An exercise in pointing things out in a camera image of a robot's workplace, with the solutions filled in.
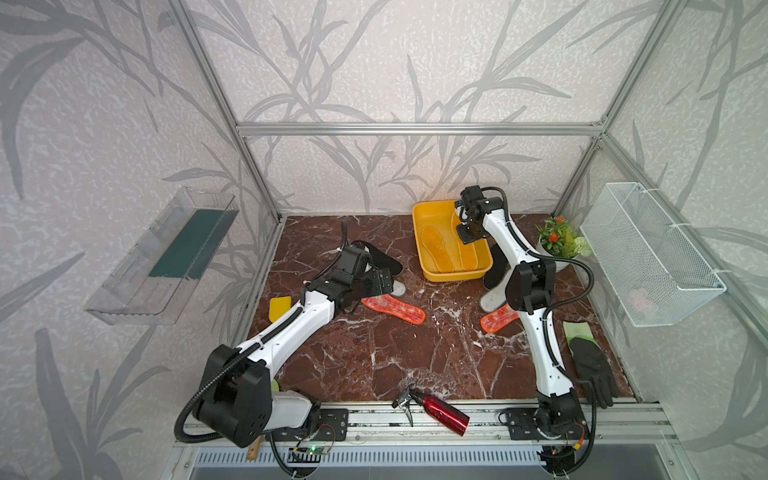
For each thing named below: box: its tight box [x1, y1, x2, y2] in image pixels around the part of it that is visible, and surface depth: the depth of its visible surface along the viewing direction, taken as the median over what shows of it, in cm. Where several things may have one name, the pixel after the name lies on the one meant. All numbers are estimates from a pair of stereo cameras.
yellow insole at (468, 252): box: [451, 211, 479, 271], surface depth 105 cm
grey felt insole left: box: [391, 280, 406, 297], surface depth 101 cm
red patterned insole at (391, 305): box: [361, 294, 426, 325], surface depth 96 cm
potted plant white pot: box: [534, 216, 592, 272], surface depth 96 cm
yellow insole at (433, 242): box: [421, 225, 455, 273], surface depth 111 cm
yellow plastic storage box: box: [412, 200, 494, 283], surface depth 107 cm
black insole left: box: [352, 240, 404, 276], surface depth 108 cm
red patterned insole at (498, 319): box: [480, 303, 519, 334], surface depth 93 cm
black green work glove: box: [568, 335, 619, 409], surface depth 83 cm
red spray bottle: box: [392, 387, 471, 437], surface depth 75 cm
